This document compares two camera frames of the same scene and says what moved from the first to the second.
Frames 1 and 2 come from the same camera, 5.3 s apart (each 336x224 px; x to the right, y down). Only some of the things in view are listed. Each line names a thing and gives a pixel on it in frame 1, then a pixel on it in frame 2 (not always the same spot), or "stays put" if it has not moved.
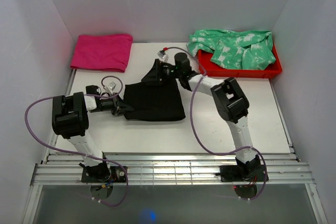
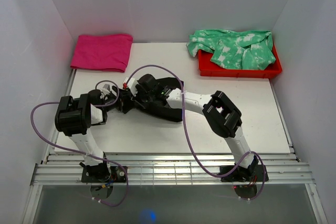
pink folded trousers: (107, 52) stays put
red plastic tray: (212, 70) stays put
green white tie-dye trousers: (246, 50) stays put
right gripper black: (156, 74) to (136, 99)
